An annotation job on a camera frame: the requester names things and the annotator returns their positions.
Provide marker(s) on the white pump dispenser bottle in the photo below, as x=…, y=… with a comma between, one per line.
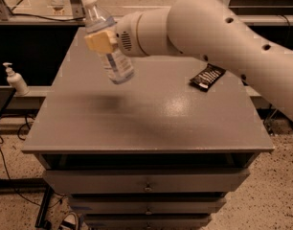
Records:
x=15, y=80

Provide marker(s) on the grey drawer cabinet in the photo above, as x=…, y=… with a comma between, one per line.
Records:
x=100, y=143

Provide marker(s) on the clear plastic water bottle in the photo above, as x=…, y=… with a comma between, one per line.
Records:
x=118, y=67

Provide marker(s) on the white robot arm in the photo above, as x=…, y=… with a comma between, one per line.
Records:
x=209, y=31

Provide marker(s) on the top drawer knob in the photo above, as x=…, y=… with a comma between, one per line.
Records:
x=148, y=188

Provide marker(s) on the drawer knob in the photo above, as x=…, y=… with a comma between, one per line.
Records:
x=148, y=188
x=148, y=212

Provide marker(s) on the black snack packet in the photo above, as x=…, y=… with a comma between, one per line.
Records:
x=205, y=79

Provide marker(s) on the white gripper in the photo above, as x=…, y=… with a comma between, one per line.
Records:
x=126, y=35

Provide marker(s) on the sneaker shoe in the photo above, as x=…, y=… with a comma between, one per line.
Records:
x=70, y=222

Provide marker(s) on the grey metal rail frame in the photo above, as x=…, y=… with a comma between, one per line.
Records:
x=34, y=19

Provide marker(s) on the black stand leg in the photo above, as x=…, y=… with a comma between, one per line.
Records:
x=41, y=222

